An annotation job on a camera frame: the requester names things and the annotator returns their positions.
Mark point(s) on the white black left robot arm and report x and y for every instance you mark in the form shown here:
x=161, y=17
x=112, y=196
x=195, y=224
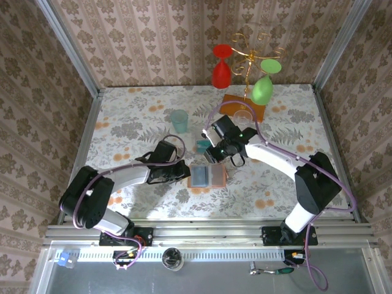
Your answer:
x=128, y=179

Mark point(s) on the clear plastic cup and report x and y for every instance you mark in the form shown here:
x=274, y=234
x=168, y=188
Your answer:
x=242, y=118

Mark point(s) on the teal plastic cup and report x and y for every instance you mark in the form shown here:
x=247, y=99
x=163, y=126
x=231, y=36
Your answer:
x=179, y=122

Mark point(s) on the floral tablecloth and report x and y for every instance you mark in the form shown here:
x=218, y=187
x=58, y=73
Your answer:
x=137, y=101

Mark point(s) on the green plastic wine glass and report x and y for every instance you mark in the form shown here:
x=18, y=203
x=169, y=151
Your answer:
x=261, y=90

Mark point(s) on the red plastic wine glass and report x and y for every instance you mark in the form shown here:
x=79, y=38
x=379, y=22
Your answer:
x=221, y=75

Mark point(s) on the grey metal shelf panel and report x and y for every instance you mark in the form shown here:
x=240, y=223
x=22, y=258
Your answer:
x=214, y=281

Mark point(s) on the silver ratchet wrench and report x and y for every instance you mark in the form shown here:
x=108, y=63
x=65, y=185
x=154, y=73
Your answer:
x=254, y=271

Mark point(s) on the blue and white adapter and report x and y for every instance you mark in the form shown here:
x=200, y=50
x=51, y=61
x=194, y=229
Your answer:
x=62, y=259

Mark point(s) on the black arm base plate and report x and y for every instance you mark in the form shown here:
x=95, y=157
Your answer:
x=147, y=235
x=269, y=235

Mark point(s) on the aluminium table side rail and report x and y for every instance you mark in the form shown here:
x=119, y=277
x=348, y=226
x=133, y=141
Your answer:
x=332, y=137
x=89, y=122

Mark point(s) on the aluminium frame post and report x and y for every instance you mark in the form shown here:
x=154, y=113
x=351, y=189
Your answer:
x=70, y=46
x=341, y=46

